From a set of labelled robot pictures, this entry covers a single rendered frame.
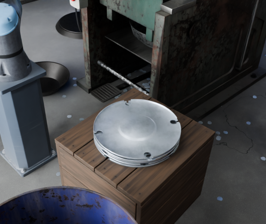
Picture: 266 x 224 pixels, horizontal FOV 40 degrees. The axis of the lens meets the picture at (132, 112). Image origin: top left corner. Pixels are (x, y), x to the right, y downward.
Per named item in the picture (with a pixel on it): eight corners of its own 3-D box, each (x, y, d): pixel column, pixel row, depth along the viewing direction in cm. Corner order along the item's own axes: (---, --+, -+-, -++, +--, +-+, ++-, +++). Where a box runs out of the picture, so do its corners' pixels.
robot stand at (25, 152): (22, 178, 152) (0, 91, 124) (-1, 154, 162) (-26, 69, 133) (59, 155, 163) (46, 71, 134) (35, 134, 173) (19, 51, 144)
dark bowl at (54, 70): (33, 111, 186) (31, 100, 181) (5, 84, 202) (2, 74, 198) (81, 88, 202) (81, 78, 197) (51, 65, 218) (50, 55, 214)
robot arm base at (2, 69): (2, 87, 125) (-4, 62, 119) (-19, 69, 133) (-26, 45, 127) (40, 70, 134) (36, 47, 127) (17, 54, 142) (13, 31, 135)
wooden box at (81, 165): (136, 264, 125) (141, 203, 102) (63, 202, 143) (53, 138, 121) (200, 194, 148) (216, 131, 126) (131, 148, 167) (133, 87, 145)
